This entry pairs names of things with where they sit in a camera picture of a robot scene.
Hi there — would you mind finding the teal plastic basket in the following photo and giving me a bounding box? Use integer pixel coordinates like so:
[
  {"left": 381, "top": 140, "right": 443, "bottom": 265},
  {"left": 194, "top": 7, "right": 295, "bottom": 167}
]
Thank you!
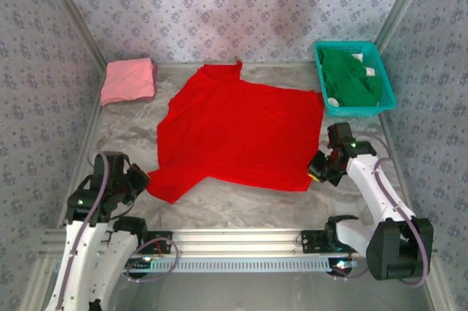
[{"left": 313, "top": 40, "right": 399, "bottom": 119}]

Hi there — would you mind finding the grey slotted cable duct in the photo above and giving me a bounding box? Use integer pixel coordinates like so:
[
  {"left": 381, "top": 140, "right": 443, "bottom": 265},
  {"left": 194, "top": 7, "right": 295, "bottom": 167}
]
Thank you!
[{"left": 124, "top": 255, "right": 361, "bottom": 274}]

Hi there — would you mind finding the green t-shirt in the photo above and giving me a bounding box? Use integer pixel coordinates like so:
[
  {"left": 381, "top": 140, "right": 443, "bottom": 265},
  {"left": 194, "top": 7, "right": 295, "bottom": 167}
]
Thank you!
[{"left": 317, "top": 47, "right": 383, "bottom": 109}]

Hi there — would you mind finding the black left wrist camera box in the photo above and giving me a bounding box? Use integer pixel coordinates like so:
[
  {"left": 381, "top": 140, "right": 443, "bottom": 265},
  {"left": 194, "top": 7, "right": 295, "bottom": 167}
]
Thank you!
[{"left": 94, "top": 151, "right": 128, "bottom": 181}]

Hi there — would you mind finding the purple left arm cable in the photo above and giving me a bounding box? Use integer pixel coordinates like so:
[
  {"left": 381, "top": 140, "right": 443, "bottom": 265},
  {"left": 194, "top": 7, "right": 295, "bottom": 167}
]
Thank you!
[{"left": 54, "top": 151, "right": 180, "bottom": 311}]

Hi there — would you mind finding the aluminium mounting rail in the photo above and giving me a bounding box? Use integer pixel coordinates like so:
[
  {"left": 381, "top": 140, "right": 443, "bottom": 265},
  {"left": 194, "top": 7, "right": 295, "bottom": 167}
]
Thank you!
[{"left": 38, "top": 228, "right": 370, "bottom": 258}]

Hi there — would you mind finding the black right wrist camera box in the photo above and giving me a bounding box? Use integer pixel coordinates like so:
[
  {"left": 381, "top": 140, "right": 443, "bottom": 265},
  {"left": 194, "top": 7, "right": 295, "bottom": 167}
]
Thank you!
[{"left": 327, "top": 123, "right": 354, "bottom": 150}]

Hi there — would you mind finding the aluminium frame post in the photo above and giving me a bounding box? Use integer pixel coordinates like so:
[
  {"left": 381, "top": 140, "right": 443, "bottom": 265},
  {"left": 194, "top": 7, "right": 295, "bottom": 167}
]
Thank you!
[
  {"left": 36, "top": 0, "right": 109, "bottom": 67},
  {"left": 376, "top": 0, "right": 436, "bottom": 52}
]

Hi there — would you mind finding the pink folded t-shirt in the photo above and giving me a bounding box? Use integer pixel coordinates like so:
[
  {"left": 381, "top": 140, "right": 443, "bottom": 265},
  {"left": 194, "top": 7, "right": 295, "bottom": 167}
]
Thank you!
[{"left": 100, "top": 57, "right": 154, "bottom": 106}]

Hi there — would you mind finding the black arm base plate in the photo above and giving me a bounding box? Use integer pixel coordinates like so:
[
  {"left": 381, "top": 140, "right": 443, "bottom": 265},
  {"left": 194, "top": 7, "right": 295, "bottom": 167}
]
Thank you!
[
  {"left": 301, "top": 229, "right": 358, "bottom": 254},
  {"left": 137, "top": 230, "right": 173, "bottom": 255}
]

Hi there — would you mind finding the black electronics module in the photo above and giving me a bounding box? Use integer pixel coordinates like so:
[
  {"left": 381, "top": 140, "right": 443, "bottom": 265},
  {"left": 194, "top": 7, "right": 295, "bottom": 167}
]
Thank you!
[
  {"left": 328, "top": 258, "right": 361, "bottom": 278},
  {"left": 122, "top": 256, "right": 154, "bottom": 279}
]

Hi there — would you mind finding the red t-shirt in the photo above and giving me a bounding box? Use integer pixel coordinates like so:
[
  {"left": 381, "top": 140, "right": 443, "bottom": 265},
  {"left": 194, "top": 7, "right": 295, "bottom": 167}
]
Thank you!
[{"left": 146, "top": 60, "right": 325, "bottom": 205}]

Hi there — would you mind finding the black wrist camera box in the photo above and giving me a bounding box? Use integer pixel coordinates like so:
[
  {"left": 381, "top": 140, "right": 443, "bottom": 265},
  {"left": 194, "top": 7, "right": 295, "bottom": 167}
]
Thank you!
[
  {"left": 327, "top": 123, "right": 354, "bottom": 150},
  {"left": 94, "top": 151, "right": 128, "bottom": 181}
]

